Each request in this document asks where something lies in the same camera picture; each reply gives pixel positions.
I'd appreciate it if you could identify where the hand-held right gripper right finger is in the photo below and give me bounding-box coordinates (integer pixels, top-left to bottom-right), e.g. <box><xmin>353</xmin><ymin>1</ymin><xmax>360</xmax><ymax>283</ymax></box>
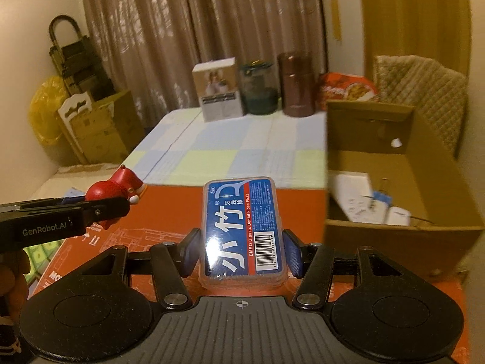
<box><xmin>281</xmin><ymin>228</ymin><xmax>418</xmax><ymax>310</ymax></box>

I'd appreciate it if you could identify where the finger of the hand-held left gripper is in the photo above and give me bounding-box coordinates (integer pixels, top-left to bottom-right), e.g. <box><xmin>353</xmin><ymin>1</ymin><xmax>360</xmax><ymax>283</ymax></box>
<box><xmin>0</xmin><ymin>196</ymin><xmax>132</xmax><ymax>229</ymax></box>

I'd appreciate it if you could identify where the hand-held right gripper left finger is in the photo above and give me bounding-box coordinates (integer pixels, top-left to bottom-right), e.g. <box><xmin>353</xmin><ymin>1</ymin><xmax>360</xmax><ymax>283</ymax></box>
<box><xmin>81</xmin><ymin>227</ymin><xmax>202</xmax><ymax>310</ymax></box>

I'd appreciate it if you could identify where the red cat figurine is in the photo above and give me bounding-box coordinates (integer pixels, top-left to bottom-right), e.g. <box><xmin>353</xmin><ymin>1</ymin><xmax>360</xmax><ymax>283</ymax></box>
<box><xmin>85</xmin><ymin>164</ymin><xmax>147</xmax><ymax>231</ymax></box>

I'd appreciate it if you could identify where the blue floss pick box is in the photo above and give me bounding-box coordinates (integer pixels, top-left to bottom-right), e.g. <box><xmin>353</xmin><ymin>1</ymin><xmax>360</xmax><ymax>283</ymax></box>
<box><xmin>199</xmin><ymin>176</ymin><xmax>289</xmax><ymax>288</ymax></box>

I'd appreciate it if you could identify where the white power strip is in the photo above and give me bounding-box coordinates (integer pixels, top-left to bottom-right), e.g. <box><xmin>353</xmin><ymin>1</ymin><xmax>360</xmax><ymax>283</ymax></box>
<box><xmin>327</xmin><ymin>174</ymin><xmax>374</xmax><ymax>221</ymax></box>

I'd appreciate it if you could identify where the blue binder clip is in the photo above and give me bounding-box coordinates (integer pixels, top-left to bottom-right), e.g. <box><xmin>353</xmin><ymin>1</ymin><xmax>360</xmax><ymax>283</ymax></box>
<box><xmin>373</xmin><ymin>177</ymin><xmax>392</xmax><ymax>214</ymax></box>

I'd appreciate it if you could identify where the brown cardboard box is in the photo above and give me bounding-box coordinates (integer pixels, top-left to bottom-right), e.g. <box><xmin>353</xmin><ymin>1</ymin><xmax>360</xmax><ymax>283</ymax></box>
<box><xmin>323</xmin><ymin>100</ymin><xmax>485</xmax><ymax>286</ymax></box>

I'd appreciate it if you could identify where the person's left hand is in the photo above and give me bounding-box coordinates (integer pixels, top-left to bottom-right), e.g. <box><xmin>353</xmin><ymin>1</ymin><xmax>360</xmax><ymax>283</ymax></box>
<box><xmin>0</xmin><ymin>251</ymin><xmax>32</xmax><ymax>321</ymax></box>

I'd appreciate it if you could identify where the green patterned box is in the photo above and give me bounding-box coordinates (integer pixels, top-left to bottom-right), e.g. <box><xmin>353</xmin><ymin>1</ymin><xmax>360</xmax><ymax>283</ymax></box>
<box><xmin>22</xmin><ymin>240</ymin><xmax>64</xmax><ymax>297</ymax></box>

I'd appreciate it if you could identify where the white bed sheet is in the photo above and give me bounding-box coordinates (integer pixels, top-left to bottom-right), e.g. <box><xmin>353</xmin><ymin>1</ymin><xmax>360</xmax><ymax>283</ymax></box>
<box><xmin>29</xmin><ymin>162</ymin><xmax>122</xmax><ymax>202</ymax></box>

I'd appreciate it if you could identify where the red printed cardboard sheet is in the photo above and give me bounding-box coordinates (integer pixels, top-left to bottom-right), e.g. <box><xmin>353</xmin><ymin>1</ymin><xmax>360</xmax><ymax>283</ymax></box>
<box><xmin>29</xmin><ymin>183</ymin><xmax>467</xmax><ymax>364</ymax></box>

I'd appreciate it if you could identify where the worn cardboard carton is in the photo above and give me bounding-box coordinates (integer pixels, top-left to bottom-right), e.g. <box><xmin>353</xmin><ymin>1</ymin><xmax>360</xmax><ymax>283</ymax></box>
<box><xmin>58</xmin><ymin>90</ymin><xmax>146</xmax><ymax>165</ymax></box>

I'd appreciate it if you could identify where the pastel checked mat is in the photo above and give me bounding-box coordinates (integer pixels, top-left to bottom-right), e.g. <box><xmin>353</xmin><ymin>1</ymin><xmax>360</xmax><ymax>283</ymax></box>
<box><xmin>120</xmin><ymin>106</ymin><xmax>329</xmax><ymax>189</ymax></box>

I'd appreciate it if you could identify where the yellow plastic bag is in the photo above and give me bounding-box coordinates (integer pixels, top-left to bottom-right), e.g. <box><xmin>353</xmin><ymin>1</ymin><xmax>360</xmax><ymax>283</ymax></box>
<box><xmin>29</xmin><ymin>75</ymin><xmax>71</xmax><ymax>147</ymax></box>

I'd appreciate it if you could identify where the white product box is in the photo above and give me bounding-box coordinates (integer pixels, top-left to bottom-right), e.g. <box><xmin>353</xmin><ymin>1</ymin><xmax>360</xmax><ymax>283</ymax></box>
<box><xmin>192</xmin><ymin>57</ymin><xmax>244</xmax><ymax>123</ymax></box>

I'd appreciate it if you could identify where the dark glass jar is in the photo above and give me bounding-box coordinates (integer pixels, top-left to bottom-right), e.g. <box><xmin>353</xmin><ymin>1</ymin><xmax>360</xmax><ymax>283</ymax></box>
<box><xmin>239</xmin><ymin>60</ymin><xmax>279</xmax><ymax>116</ymax></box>

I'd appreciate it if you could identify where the brown thermos canister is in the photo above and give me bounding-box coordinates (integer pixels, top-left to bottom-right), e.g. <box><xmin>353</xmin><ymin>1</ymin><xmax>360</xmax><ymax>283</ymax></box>
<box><xmin>277</xmin><ymin>52</ymin><xmax>316</xmax><ymax>118</ymax></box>

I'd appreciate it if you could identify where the red snack packet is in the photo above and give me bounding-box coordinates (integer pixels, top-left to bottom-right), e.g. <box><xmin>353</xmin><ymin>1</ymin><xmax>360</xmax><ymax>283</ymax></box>
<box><xmin>317</xmin><ymin>72</ymin><xmax>380</xmax><ymax>103</ymax></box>

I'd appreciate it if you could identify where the quilted beige cushion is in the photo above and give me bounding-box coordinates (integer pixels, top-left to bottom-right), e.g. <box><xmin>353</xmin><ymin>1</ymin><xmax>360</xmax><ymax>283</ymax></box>
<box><xmin>373</xmin><ymin>55</ymin><xmax>468</xmax><ymax>158</ymax></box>

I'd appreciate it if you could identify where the brown patterned curtain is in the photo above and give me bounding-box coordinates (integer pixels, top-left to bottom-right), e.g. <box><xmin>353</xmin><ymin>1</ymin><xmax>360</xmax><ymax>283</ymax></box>
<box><xmin>78</xmin><ymin>0</ymin><xmax>327</xmax><ymax>119</ymax></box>

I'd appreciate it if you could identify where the wooden door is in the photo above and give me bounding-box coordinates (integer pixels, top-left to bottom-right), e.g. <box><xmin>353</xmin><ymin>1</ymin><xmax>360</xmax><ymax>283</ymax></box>
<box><xmin>358</xmin><ymin>0</ymin><xmax>472</xmax><ymax>80</ymax></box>

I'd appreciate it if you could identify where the white cardboard carry handle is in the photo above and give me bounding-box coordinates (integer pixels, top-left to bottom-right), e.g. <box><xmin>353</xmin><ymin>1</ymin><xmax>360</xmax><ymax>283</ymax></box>
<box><xmin>57</xmin><ymin>91</ymin><xmax>94</xmax><ymax>122</ymax></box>

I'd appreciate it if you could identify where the wooden wall hanging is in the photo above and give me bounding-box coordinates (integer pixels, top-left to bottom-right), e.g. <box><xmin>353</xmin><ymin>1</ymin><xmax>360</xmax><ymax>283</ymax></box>
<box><xmin>330</xmin><ymin>0</ymin><xmax>341</xmax><ymax>42</ymax></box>

